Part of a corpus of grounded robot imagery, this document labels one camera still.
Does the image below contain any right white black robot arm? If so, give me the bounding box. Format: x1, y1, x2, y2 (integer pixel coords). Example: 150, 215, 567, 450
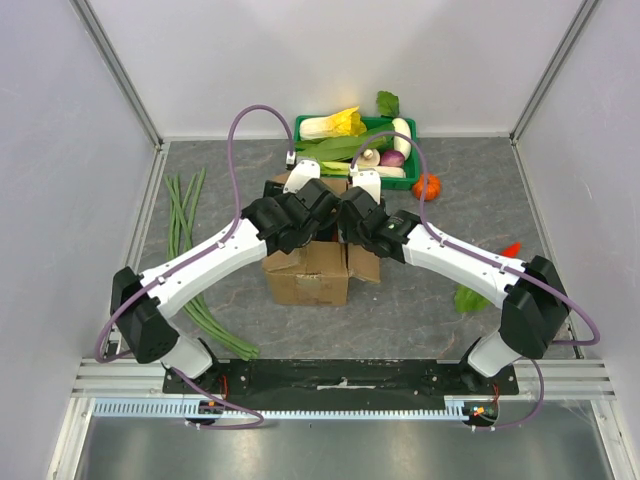
339, 187, 570, 394

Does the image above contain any green leaf behind tray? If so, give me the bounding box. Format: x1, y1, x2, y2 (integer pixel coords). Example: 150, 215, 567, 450
376, 90, 400, 118

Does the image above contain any small orange pumpkin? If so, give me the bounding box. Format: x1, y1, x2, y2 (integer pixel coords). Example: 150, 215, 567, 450
411, 174, 442, 201

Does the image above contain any purple onion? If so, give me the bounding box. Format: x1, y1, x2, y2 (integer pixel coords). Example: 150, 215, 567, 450
379, 150, 406, 168

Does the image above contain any grey slotted cable duct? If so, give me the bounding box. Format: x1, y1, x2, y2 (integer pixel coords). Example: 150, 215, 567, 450
92, 396, 470, 421

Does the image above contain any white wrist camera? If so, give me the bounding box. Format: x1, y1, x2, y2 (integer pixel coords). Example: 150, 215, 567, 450
283, 158, 321, 193
348, 166, 381, 204

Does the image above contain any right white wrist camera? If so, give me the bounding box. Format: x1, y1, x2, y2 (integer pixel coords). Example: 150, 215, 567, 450
348, 166, 381, 204

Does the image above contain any green plastic vegetable tray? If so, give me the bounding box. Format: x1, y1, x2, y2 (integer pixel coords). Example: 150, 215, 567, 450
293, 115, 421, 191

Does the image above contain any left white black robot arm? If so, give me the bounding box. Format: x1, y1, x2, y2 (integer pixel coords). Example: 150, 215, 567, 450
111, 179, 340, 393

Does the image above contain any white radish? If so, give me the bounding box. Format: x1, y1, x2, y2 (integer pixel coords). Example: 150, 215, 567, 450
392, 117, 412, 159

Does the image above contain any orange carrot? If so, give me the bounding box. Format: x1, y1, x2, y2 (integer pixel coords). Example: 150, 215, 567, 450
501, 242, 521, 258

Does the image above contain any loose green lettuce leaf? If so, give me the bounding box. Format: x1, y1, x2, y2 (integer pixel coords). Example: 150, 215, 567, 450
454, 285, 491, 314

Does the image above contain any green long beans bundle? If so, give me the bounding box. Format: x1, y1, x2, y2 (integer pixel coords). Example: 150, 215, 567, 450
161, 169, 266, 360

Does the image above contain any brown cardboard express box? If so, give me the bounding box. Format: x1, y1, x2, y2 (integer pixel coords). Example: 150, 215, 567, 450
262, 178, 380, 306

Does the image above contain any white mushroom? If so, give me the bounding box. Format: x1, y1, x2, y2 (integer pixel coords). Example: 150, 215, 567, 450
356, 149, 381, 168

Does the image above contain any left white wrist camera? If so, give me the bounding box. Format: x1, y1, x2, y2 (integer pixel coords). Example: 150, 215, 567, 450
283, 158, 321, 193

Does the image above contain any white green leek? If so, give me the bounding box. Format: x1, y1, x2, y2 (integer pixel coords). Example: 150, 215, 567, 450
320, 161, 406, 179

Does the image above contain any napa cabbage with yellow leaves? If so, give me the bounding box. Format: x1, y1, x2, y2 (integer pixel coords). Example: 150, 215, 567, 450
298, 106, 367, 140

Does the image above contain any large green leaf vegetable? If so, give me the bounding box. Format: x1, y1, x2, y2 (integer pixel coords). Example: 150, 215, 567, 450
295, 123, 393, 162

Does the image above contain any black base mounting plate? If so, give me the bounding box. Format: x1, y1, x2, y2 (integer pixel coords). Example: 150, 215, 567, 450
162, 357, 521, 414

